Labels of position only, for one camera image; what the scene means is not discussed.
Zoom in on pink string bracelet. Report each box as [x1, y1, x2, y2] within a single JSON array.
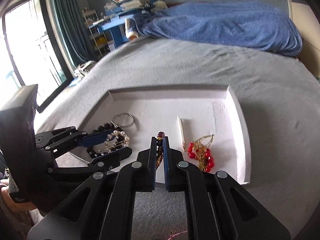
[[167, 230, 188, 239]]

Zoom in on white shelf cart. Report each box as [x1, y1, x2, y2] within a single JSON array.
[[82, 9, 111, 58]]

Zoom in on blue desk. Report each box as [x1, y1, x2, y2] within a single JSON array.
[[89, 7, 151, 49]]

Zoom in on teal curtain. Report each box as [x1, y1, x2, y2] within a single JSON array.
[[49, 0, 97, 71]]

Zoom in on small dark bead bracelet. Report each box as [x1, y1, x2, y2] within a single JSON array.
[[155, 131, 166, 172]]

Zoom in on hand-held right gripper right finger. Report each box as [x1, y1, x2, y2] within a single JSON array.
[[162, 135, 292, 240]]

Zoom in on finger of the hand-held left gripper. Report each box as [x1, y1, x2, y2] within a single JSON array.
[[47, 147, 133, 181], [35, 126, 114, 152]]

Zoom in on glass balcony door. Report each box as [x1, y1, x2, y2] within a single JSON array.
[[0, 0, 75, 113]]

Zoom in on white shoes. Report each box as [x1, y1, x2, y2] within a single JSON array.
[[73, 60, 97, 78]]

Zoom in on silver hoop ring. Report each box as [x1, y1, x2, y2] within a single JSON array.
[[116, 113, 136, 131]]

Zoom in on pearl bead bracelet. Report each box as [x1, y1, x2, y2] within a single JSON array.
[[103, 130, 131, 153]]

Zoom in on white orange plush cushion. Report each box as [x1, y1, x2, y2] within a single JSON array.
[[124, 17, 139, 40]]

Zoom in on red bead gold chain bracelet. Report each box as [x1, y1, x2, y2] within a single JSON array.
[[187, 134, 216, 173]]

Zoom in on large black bead bracelet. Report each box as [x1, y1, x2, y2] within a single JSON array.
[[86, 122, 130, 158]]

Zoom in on person's left hand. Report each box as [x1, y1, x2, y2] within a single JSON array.
[[0, 187, 38, 212]]

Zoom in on beige wardrobe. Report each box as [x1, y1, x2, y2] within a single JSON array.
[[282, 0, 320, 78]]

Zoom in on blue blanket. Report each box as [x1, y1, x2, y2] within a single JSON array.
[[136, 1, 303, 57]]

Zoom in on shallow grey cardboard tray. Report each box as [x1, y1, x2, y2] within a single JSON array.
[[67, 85, 252, 186]]

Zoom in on pearl hair clip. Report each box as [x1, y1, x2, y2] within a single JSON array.
[[177, 116, 187, 153]]

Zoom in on stack of papers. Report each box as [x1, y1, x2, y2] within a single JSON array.
[[105, 0, 150, 9]]

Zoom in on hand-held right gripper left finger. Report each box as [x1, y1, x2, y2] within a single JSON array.
[[27, 136, 157, 240]]

